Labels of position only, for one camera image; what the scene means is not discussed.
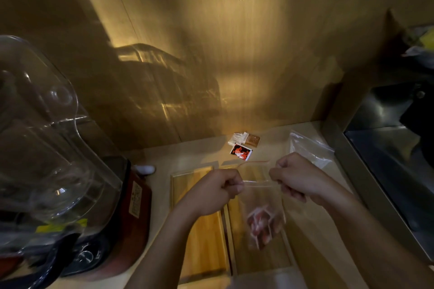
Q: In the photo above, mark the clear zip bag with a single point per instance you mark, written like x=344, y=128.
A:
x=259, y=197

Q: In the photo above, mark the stainless steel sink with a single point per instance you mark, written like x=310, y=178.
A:
x=390, y=163

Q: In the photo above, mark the person's left forearm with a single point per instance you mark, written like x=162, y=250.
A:
x=162, y=248

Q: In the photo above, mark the person's right hand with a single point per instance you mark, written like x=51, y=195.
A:
x=303, y=177

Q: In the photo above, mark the person's left thumb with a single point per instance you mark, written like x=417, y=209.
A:
x=235, y=189

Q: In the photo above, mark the small white object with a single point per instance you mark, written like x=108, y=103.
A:
x=145, y=170

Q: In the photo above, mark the wide wooden board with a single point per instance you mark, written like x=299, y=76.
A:
x=244, y=255

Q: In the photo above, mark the yellow object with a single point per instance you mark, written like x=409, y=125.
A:
x=428, y=38

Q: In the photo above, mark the person's right thumb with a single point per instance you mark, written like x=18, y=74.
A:
x=278, y=174

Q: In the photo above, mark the red and white packets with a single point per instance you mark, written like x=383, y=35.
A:
x=261, y=226

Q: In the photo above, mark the red blender base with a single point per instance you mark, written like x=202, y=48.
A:
x=132, y=211

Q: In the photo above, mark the person's right forearm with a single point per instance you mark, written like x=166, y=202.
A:
x=369, y=241

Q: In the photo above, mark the narrow wooden board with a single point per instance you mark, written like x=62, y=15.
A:
x=203, y=241

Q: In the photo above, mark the brown small packet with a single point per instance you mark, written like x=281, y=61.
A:
x=253, y=140

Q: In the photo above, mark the red and white small packet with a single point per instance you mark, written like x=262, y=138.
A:
x=240, y=152

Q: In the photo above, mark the black object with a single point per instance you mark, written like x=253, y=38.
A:
x=420, y=119

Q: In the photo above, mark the empty clear plastic bag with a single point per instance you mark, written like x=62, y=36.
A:
x=310, y=150

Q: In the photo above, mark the crumpled plastic bag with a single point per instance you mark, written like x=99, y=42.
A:
x=418, y=55

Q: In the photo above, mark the person's left hand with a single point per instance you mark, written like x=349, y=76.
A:
x=210, y=192

